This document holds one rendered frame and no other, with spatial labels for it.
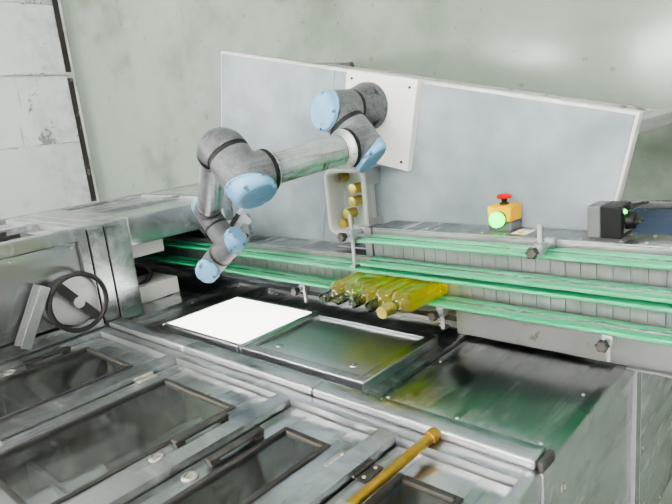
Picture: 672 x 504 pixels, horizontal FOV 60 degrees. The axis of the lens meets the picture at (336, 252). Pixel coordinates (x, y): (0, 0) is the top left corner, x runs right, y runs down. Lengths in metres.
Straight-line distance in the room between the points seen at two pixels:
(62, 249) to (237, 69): 0.94
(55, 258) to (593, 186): 1.70
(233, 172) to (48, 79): 3.87
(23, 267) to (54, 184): 3.02
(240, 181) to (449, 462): 0.78
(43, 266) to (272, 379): 0.97
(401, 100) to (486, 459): 1.10
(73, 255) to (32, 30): 3.22
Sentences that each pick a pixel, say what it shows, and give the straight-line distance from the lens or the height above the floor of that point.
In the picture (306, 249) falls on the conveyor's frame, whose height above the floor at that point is 0.88.
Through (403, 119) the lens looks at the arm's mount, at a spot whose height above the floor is 0.78.
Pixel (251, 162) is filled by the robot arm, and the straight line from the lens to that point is 1.46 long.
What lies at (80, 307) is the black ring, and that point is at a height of 1.49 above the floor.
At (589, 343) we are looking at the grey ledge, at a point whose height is 0.88.
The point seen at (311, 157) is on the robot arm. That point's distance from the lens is 1.58.
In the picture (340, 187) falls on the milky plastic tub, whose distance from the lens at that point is 2.05.
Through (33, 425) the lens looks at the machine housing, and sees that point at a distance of 1.72.
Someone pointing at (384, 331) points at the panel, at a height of 1.01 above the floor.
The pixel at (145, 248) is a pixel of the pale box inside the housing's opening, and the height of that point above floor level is 1.13.
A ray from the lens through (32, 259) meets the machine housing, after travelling 2.18.
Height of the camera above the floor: 2.30
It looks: 45 degrees down
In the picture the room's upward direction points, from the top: 110 degrees counter-clockwise
